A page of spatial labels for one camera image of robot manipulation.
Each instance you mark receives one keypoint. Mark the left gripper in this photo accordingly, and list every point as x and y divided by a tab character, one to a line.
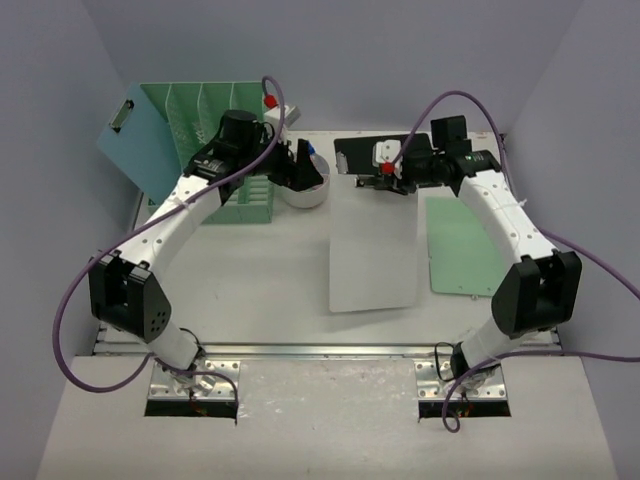
291	168

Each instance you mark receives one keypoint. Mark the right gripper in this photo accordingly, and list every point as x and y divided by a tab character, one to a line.
392	183

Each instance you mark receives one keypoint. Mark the white clipboard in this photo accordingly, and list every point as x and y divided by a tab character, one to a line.
373	256

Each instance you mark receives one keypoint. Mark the blue clipboard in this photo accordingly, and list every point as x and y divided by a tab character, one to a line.
138	141

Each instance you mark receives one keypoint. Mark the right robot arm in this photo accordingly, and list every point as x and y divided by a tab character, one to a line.
539	289

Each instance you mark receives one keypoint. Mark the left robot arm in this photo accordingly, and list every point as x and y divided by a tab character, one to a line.
126	284

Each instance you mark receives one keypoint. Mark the white round desk organizer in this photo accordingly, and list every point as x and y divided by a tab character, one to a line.
314	196

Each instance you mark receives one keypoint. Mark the black clipboard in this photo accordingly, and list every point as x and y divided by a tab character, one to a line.
354	155

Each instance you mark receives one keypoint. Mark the green clipboard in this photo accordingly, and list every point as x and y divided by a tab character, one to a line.
462	258

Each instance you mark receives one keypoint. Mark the green mesh file organizer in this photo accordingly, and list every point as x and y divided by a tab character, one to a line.
193	111

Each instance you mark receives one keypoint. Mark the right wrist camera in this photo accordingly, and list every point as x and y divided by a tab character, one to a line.
387	158

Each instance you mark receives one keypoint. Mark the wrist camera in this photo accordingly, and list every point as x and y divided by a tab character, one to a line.
273	111
387	158

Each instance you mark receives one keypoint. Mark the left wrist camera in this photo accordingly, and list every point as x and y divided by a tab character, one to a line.
273	111

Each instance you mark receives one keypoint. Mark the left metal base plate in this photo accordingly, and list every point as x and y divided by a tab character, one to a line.
215	385

